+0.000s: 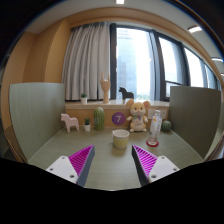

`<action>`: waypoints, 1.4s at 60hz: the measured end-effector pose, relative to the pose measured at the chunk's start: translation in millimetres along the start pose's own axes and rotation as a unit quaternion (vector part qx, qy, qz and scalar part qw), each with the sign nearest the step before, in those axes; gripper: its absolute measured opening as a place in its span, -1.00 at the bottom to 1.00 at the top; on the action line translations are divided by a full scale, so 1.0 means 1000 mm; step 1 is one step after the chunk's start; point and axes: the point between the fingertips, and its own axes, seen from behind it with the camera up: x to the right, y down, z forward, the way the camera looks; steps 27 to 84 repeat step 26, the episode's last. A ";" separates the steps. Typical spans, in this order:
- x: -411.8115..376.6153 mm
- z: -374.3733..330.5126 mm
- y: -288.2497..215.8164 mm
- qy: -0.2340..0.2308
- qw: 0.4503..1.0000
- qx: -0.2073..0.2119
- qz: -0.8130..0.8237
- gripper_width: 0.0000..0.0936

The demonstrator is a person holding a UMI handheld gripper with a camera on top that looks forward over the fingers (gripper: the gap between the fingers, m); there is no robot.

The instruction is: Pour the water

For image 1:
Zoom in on black horse figure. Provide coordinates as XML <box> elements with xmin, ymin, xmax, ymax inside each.
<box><xmin>118</xmin><ymin>86</ymin><xmax>135</xmax><ymax>101</ymax></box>

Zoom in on beige plush mouse toy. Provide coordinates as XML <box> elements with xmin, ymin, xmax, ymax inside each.
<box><xmin>125</xmin><ymin>98</ymin><xmax>152</xmax><ymax>133</ymax></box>

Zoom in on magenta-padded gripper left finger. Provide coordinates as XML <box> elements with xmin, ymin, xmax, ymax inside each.
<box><xmin>45</xmin><ymin>144</ymin><xmax>96</xmax><ymax>188</ymax></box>

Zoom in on clear plastic water bottle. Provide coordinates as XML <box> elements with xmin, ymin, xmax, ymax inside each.
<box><xmin>147</xmin><ymin>109</ymin><xmax>163</xmax><ymax>146</ymax></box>

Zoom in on wooden hand model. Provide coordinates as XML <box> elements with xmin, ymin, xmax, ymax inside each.
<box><xmin>99</xmin><ymin>72</ymin><xmax>111</xmax><ymax>105</ymax></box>

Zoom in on small plant in white pot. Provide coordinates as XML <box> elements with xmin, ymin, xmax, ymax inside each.
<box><xmin>80</xmin><ymin>92</ymin><xmax>89</xmax><ymax>105</ymax></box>
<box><xmin>82</xmin><ymin>117</ymin><xmax>92</xmax><ymax>132</ymax></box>

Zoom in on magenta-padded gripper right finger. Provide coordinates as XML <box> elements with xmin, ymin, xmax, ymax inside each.
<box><xmin>131</xmin><ymin>144</ymin><xmax>181</xmax><ymax>187</ymax></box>

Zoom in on purple round number disc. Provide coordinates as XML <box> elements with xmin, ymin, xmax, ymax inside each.
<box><xmin>111</xmin><ymin>111</ymin><xmax>127</xmax><ymax>126</ymax></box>

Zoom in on pale yellow mug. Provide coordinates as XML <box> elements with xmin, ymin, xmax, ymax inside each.
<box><xmin>111</xmin><ymin>128</ymin><xmax>131</xmax><ymax>150</ymax></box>

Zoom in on tall green cactus figure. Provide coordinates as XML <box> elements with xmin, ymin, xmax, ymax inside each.
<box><xmin>93</xmin><ymin>106</ymin><xmax>106</xmax><ymax>132</ymax></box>

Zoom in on grey curtain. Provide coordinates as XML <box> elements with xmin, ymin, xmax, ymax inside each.
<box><xmin>61</xmin><ymin>22</ymin><xmax>112</xmax><ymax>102</ymax></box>

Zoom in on grey-green desk partition panel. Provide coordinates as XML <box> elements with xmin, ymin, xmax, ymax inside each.
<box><xmin>8</xmin><ymin>82</ymin><xmax>67</xmax><ymax>161</ymax></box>
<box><xmin>168</xmin><ymin>85</ymin><xmax>224</xmax><ymax>159</ymax></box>

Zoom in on small round green cactus figure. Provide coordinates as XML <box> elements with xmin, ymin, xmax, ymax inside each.
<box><xmin>161</xmin><ymin>120</ymin><xmax>173</xmax><ymax>133</ymax></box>

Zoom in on pink horse figure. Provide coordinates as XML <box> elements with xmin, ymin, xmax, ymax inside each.
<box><xmin>60</xmin><ymin>113</ymin><xmax>80</xmax><ymax>133</ymax></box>

